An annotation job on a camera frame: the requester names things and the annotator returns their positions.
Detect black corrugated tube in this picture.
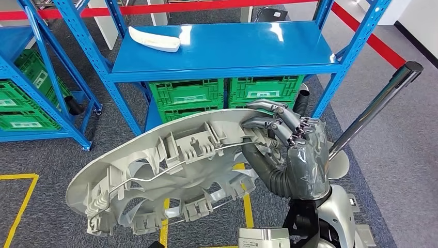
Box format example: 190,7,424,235
64,95,85,116
292,89,310,117

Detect black box device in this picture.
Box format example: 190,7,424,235
255,7,289,23

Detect chrome stanchion post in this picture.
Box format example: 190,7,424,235
324,60,424,181

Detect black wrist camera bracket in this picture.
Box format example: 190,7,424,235
283,200,321,248

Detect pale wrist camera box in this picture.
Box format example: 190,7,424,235
238,227,291,248

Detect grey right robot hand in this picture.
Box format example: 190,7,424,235
241,99,331,201

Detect blue metal shelf rack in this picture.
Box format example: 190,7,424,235
53,0,393,136
0,0,103,152

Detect green plastic crate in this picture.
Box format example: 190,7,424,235
229,75,305,103
0,49,73,114
158,105,225,124
230,99,296,110
0,108,62,132
149,79,226,111

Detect white curved plastic part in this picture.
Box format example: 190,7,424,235
128,26,181,53

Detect grey plastic wheel cover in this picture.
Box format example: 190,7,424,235
66,108,285,238

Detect red barrier belt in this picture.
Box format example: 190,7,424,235
331,2,407,70
0,0,321,21

